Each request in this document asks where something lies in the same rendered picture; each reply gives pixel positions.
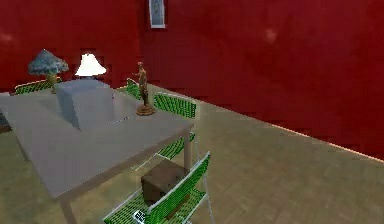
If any grey box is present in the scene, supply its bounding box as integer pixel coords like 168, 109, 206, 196
54, 78, 116, 131

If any brown figurine statue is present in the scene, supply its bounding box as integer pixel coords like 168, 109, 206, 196
131, 61, 157, 117

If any framed wall picture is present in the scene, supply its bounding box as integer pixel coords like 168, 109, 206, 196
148, 0, 167, 30

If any grey dining table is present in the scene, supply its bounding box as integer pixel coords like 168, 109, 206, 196
0, 87, 195, 224

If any blue shade table lamp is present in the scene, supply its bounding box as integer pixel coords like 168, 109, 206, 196
27, 49, 70, 94

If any white shade table lamp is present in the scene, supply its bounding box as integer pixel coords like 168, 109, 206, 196
74, 52, 108, 80

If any green mesh chair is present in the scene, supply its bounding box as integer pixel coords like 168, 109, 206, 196
134, 92, 198, 172
117, 78, 142, 101
13, 77, 64, 96
103, 151, 216, 224

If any brown cube box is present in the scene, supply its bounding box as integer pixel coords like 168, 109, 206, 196
140, 159, 190, 203

